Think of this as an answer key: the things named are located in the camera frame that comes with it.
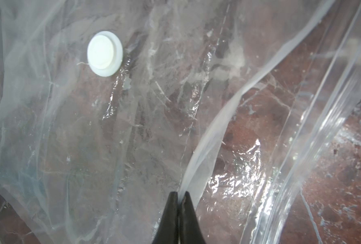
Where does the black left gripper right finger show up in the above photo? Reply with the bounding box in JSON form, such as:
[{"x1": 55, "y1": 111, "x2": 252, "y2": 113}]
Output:
[{"x1": 178, "y1": 192, "x2": 206, "y2": 244}]

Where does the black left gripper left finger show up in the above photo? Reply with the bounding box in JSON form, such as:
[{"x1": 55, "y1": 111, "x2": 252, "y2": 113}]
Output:
[{"x1": 152, "y1": 192, "x2": 178, "y2": 244}]

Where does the clear plastic vacuum bag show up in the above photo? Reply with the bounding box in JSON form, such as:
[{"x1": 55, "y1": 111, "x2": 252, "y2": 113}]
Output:
[{"x1": 0, "y1": 1, "x2": 361, "y2": 244}]

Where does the white round bag valve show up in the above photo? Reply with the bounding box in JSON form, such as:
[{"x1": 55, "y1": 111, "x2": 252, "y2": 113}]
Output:
[{"x1": 87, "y1": 30, "x2": 123, "y2": 77}]

